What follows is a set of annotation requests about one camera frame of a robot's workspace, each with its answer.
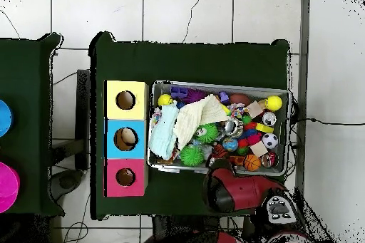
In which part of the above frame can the cream muslin cloth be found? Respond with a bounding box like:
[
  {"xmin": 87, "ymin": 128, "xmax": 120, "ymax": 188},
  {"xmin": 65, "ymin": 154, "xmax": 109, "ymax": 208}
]
[{"xmin": 173, "ymin": 94, "xmax": 231, "ymax": 151}]

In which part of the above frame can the mint green muslin cloth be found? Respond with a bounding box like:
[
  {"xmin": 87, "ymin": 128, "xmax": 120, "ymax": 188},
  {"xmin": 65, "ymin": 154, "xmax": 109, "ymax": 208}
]
[{"xmin": 148, "ymin": 103, "xmax": 180, "ymax": 161}]

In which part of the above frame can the orange striped tiger plush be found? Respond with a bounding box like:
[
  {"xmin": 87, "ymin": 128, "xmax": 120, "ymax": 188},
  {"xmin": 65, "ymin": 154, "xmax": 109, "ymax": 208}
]
[{"xmin": 212, "ymin": 143, "xmax": 229, "ymax": 160}]

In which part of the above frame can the wooden box with three holes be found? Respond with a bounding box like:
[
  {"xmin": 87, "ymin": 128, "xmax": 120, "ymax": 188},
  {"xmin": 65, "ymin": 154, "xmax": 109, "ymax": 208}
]
[{"xmin": 103, "ymin": 79, "xmax": 150, "ymax": 198}]

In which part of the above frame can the purple plastic building block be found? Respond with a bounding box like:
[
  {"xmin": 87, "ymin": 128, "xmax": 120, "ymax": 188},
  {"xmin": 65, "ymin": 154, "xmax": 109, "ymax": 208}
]
[{"xmin": 170, "ymin": 85, "xmax": 188, "ymax": 99}]

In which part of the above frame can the small green spiky ball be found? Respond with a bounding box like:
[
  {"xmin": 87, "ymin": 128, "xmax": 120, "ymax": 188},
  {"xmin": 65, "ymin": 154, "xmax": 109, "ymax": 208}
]
[{"xmin": 179, "ymin": 144, "xmax": 205, "ymax": 167}]

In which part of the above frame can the blue globe ball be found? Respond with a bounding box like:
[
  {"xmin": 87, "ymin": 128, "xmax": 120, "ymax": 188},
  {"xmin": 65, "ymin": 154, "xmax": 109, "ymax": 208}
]
[{"xmin": 221, "ymin": 137, "xmax": 239, "ymax": 152}]

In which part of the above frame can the dark green tablecloth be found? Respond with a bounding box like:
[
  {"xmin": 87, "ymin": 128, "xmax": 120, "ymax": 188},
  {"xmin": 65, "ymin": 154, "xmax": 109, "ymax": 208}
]
[
  {"xmin": 89, "ymin": 31, "xmax": 290, "ymax": 220},
  {"xmin": 0, "ymin": 33, "xmax": 65, "ymax": 217}
]

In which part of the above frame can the orange basketball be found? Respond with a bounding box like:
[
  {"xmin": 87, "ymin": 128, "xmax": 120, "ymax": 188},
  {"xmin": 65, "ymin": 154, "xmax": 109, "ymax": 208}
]
[{"xmin": 243, "ymin": 154, "xmax": 262, "ymax": 172}]

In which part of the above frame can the black and white soccer ball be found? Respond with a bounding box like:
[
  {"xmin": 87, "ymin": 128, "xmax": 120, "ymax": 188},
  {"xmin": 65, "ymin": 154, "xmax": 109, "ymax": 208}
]
[{"xmin": 261, "ymin": 133, "xmax": 279, "ymax": 150}]

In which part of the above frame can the yellow ball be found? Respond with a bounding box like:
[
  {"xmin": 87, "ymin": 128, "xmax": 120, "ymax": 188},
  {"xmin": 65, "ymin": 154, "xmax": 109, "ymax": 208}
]
[{"xmin": 264, "ymin": 95, "xmax": 284, "ymax": 112}]

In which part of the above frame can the blue round disc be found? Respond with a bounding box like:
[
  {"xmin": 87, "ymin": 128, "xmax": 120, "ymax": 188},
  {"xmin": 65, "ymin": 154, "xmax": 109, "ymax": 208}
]
[{"xmin": 0, "ymin": 99, "xmax": 14, "ymax": 138}]

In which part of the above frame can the magenta round disc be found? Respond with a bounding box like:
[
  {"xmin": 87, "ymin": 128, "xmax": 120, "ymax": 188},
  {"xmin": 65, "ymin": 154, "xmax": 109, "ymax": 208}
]
[{"xmin": 0, "ymin": 161, "xmax": 21, "ymax": 214}]

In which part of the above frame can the silver wire mesh bin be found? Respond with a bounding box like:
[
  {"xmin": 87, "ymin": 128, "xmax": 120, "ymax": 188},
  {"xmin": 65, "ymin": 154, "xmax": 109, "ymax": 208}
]
[{"xmin": 146, "ymin": 80, "xmax": 293, "ymax": 177}]

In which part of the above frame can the black cable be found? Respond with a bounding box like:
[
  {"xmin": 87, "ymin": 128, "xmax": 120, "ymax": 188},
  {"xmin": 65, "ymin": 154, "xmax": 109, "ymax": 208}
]
[{"xmin": 296, "ymin": 116, "xmax": 365, "ymax": 126}]

